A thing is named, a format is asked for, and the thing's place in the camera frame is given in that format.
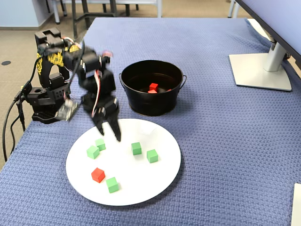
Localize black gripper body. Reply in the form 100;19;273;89
81;92;119;118

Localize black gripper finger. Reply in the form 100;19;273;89
106;107;122;143
91;107;106;137

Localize white round plate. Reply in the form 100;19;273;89
65;118;182;207

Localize green cube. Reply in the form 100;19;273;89
131;142;143;156
146;149;158;163
86;145;100;160
95;138;106;152
105;177;120;194

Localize black metal bucket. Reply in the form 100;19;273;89
119;60;188;117

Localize blue woven table cloth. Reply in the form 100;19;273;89
0;17;301;226

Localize white table leg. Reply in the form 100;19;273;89
52;0;61;25

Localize black chair legs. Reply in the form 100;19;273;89
44;0;68;17

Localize white table light blue top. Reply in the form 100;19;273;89
62;0;163;18

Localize silver monitor stand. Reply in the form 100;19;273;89
229;40;293;92

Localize white metal furniture leg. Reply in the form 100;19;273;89
227;0;240;19

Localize computer monitor screen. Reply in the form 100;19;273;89
235;0;301;61

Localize white flat board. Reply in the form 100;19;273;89
291;183;301;226

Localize red white servo wire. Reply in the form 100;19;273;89
91;70;103;118

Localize bare wrist camera circuit board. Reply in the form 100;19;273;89
54;98;78;122

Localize black power cable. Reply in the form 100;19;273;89
9;101;26;156

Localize thin black camera cable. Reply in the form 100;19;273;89
23;41;84;104

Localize thick black plug cable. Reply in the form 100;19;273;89
1;90;25;163

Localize dark grey table frame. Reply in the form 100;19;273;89
71;0;131;40

